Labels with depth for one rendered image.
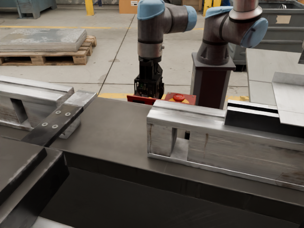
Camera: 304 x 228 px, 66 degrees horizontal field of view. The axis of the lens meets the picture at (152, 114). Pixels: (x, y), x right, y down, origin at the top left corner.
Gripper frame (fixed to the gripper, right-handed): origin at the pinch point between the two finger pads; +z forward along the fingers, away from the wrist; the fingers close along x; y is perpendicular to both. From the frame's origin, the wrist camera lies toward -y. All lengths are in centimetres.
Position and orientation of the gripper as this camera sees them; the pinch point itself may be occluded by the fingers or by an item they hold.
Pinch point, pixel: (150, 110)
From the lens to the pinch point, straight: 83.2
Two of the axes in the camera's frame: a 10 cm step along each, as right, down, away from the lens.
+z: -0.2, 8.7, 5.0
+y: -2.6, 4.8, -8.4
